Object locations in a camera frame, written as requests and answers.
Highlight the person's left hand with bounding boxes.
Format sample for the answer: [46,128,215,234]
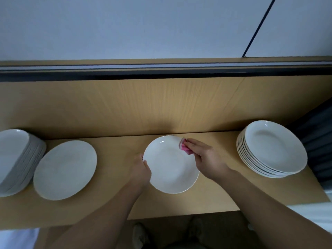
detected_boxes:
[128,153,152,191]

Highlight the person's right hand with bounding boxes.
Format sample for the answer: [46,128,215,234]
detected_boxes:
[183,138,232,183]

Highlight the pink cleaning cloth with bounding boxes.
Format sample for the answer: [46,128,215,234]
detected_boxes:
[179,138,194,155]

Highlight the white glossy round plate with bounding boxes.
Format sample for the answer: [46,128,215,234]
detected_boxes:
[142,135,200,194]
[33,140,98,201]

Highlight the stack of white round plates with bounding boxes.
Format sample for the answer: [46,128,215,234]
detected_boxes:
[237,120,308,179]

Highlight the pile of white oblong plates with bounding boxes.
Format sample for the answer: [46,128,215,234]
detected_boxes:
[0,129,47,197]

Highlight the person's left forearm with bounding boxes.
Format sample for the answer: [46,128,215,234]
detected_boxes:
[49,180,145,249]

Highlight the person's right forearm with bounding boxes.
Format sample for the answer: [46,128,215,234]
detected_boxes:
[218,169,332,249]

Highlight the grey curtain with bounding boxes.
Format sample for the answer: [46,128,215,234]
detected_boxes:
[288,98,332,191]

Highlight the white bed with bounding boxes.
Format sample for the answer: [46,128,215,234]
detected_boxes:
[0,228,41,249]

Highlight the black wall rail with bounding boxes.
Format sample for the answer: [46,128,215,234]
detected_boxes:
[0,64,332,83]

